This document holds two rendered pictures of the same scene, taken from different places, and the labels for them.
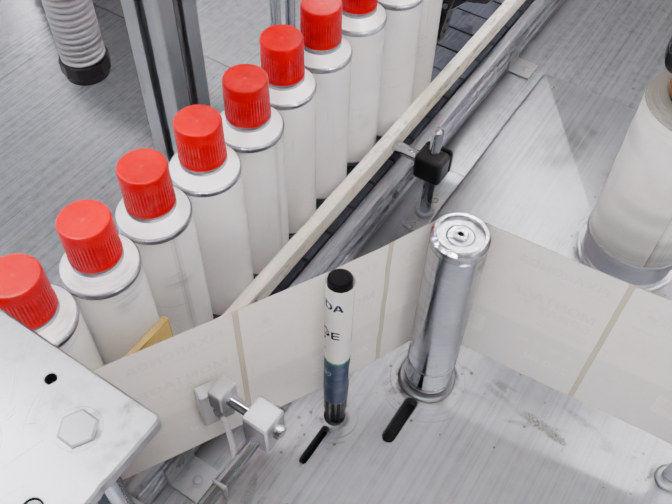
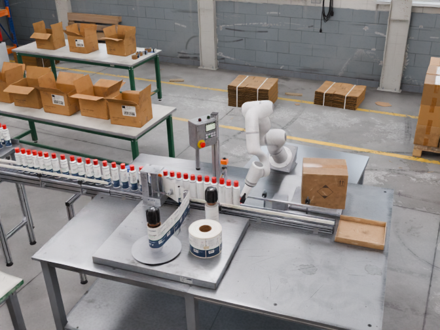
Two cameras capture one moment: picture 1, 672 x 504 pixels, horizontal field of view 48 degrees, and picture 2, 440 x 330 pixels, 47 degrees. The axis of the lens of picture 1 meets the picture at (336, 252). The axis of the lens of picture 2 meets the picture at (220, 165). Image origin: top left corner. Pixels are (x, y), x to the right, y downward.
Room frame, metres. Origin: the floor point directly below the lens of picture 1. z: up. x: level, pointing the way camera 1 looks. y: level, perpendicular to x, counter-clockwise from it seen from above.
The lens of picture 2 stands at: (-0.07, -2.95, 2.80)
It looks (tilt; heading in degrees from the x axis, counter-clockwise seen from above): 28 degrees down; 78
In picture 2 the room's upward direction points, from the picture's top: 2 degrees counter-clockwise
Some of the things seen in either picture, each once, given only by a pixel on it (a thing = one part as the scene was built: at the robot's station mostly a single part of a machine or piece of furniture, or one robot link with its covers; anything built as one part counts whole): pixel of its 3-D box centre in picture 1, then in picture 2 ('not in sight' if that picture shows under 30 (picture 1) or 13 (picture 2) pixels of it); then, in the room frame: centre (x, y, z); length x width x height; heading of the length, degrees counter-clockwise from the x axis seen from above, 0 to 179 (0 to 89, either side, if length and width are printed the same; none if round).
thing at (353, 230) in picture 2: not in sight; (361, 231); (1.36, -0.52, 0.85); 0.30 x 0.26 x 0.04; 148
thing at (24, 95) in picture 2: not in sight; (29, 88); (-0.99, 2.69, 0.97); 0.44 x 0.38 x 0.37; 57
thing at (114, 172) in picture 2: not in sight; (115, 175); (-0.15, 0.43, 0.98); 0.05 x 0.05 x 0.20
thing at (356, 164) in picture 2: not in sight; (301, 172); (1.30, 0.40, 0.81); 0.90 x 0.90 x 0.04; 52
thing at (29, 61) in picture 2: not in sight; (36, 55); (-1.44, 6.99, 0.19); 0.64 x 0.54 x 0.37; 55
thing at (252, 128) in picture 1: (254, 177); (200, 188); (0.42, 0.07, 0.98); 0.05 x 0.05 x 0.20
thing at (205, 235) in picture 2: not in sight; (205, 238); (0.35, -0.47, 0.95); 0.20 x 0.20 x 0.14
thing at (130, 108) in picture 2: not in sight; (130, 103); (0.06, 1.92, 0.97); 0.51 x 0.39 x 0.37; 57
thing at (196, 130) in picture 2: not in sight; (203, 131); (0.47, 0.14, 1.38); 0.17 x 0.10 x 0.19; 23
